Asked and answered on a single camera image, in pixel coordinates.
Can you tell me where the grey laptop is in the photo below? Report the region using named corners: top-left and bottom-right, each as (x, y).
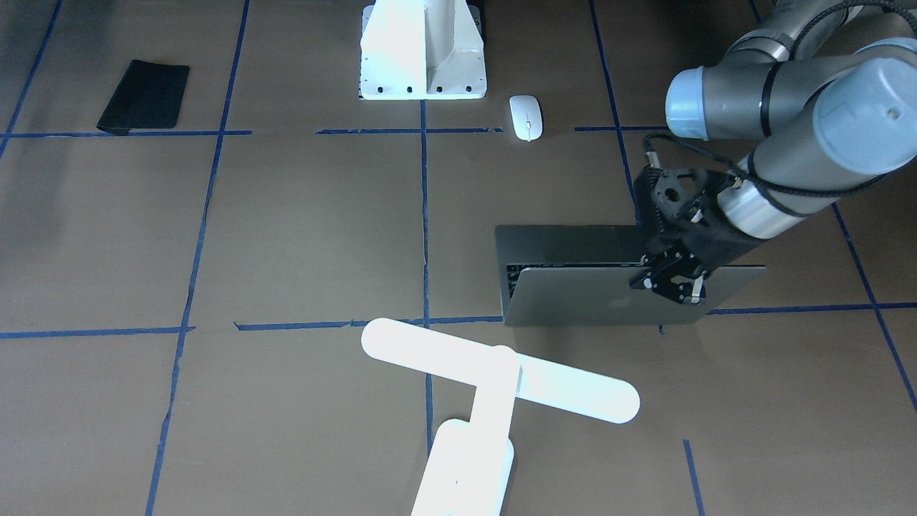
top-left (494, 225), bottom-right (766, 327)

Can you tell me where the white computer mouse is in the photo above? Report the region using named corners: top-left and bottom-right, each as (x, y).
top-left (509, 95), bottom-right (543, 143)

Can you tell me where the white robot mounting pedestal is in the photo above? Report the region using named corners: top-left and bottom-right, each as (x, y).
top-left (358, 1), bottom-right (488, 101)

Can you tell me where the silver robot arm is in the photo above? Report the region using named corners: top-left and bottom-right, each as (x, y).
top-left (630, 1), bottom-right (916, 305)

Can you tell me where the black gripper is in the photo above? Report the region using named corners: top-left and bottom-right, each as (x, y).
top-left (629, 166), bottom-right (764, 306)

